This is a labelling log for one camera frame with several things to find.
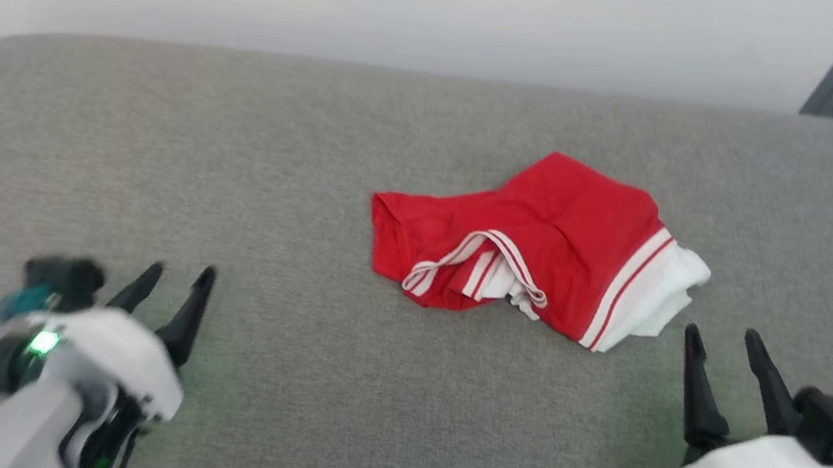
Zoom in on teal left camera plug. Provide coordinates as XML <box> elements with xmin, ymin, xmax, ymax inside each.
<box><xmin>0</xmin><ymin>279</ymin><xmax>58</xmax><ymax>329</ymax></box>

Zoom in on red white basketball jersey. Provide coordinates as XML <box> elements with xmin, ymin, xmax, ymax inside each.
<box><xmin>355</xmin><ymin>126</ymin><xmax>725</xmax><ymax>368</ymax></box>

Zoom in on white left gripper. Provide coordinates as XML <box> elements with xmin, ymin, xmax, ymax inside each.
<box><xmin>0</xmin><ymin>235</ymin><xmax>218</xmax><ymax>468</ymax></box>

